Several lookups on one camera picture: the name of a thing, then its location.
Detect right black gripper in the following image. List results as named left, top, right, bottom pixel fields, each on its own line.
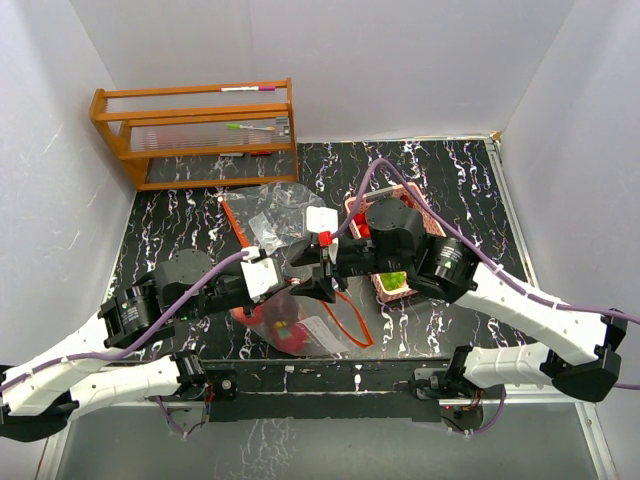
left=288, top=239, right=409, bottom=302

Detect red green dragon fruit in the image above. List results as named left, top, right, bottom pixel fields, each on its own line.
left=231, top=302, right=309, bottom=356

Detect clear orange zip bag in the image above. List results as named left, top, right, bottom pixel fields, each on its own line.
left=230, top=287, right=375, bottom=357

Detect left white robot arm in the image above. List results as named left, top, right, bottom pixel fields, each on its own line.
left=1, top=247, right=278, bottom=443

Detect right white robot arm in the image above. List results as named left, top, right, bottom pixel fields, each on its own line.
left=291, top=198, right=626, bottom=402

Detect red strawberry bunch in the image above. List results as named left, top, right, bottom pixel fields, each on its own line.
left=352, top=191, right=416, bottom=238

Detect green grape cluster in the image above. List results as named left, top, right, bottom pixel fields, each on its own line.
left=380, top=271, right=407, bottom=292

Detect pink perforated plastic basket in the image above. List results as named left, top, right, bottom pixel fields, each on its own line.
left=349, top=182, right=446, bottom=303

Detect green yellow toothbrush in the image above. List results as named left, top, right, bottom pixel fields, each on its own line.
left=225, top=123, right=276, bottom=132

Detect wooden shelf rack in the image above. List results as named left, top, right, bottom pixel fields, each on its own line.
left=89, top=79, right=299, bottom=192

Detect pink white marker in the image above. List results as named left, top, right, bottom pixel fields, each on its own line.
left=219, top=85, right=277, bottom=93

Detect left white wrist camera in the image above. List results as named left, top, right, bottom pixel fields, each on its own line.
left=241, top=246, right=284, bottom=302

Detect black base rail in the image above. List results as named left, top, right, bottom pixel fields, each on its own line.
left=149, top=357, right=506, bottom=424

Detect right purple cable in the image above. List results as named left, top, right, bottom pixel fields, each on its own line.
left=329, top=158, right=640, bottom=391

